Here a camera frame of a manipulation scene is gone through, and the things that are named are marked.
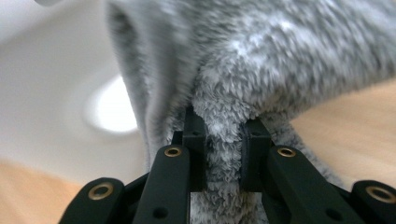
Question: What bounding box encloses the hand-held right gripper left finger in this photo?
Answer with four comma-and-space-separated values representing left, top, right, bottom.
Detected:
172, 105, 208, 192

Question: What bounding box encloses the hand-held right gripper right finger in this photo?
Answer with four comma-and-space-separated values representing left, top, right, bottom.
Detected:
241, 117, 275, 192

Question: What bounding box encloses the grey fluffy towel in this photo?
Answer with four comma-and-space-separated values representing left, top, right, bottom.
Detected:
106, 0, 396, 224

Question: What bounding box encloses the white plastic storage bin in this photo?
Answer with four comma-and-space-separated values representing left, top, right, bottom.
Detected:
0, 0, 150, 188

